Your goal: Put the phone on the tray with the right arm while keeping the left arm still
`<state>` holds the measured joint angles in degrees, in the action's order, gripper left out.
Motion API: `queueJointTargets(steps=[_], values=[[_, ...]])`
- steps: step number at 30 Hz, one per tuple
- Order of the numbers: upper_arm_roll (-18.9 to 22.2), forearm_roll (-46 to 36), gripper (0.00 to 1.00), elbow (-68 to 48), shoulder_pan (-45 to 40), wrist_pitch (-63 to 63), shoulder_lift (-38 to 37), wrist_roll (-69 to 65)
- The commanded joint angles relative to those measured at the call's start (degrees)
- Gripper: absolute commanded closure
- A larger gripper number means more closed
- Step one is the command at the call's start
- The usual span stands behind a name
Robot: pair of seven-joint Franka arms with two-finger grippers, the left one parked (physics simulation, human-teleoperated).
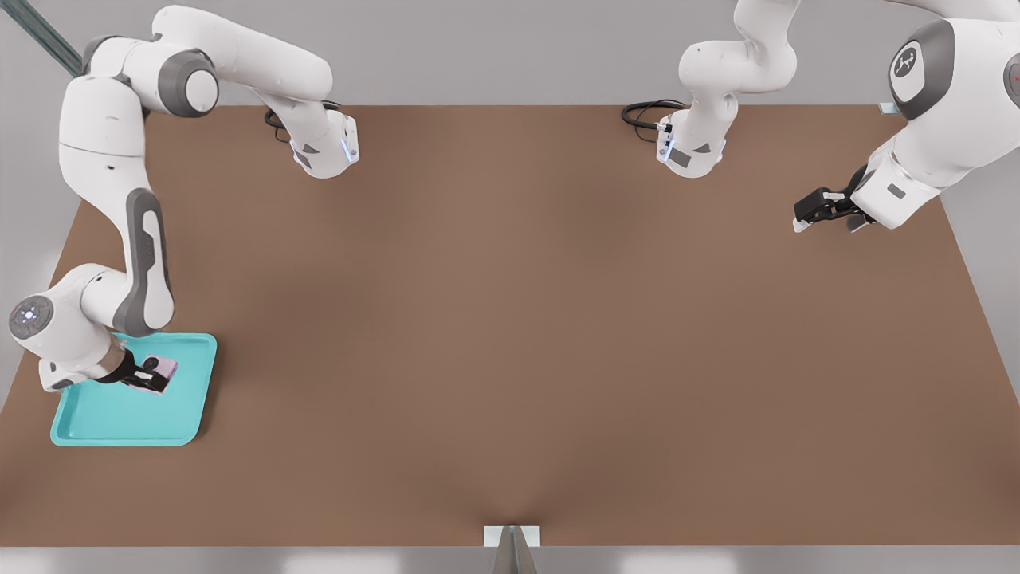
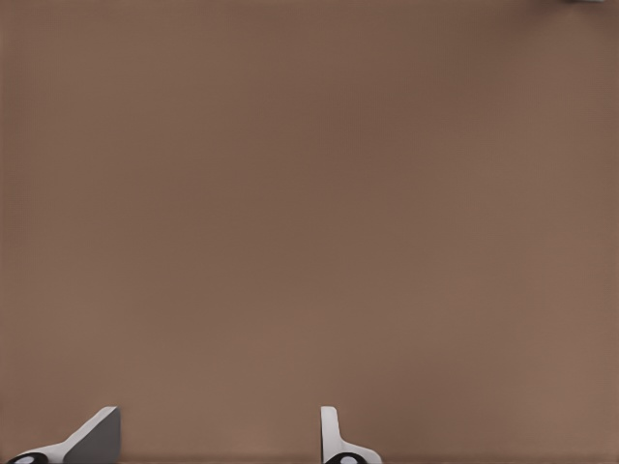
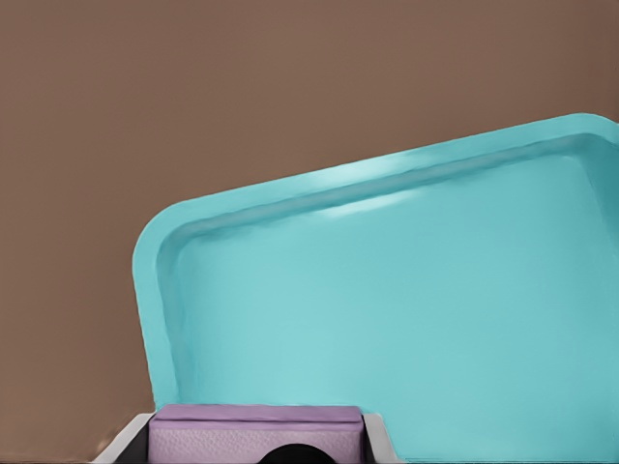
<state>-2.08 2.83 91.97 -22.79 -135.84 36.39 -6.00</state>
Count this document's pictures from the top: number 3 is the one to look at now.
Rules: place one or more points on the pale lilac phone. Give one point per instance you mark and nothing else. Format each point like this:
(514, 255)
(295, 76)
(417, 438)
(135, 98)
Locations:
(251, 432)

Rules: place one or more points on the pale blue-green tray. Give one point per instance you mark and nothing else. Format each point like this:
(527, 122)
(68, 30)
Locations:
(387, 299)

